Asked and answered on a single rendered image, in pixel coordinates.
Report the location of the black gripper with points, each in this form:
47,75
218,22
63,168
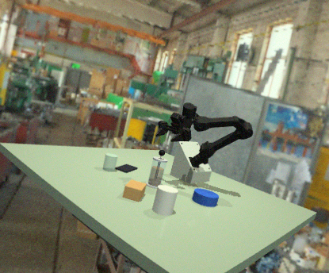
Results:
182,134

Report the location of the tan rectangular block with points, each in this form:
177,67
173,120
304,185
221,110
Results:
134,190

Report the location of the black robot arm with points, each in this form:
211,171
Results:
243,131

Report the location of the blue short cylinder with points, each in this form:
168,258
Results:
205,197

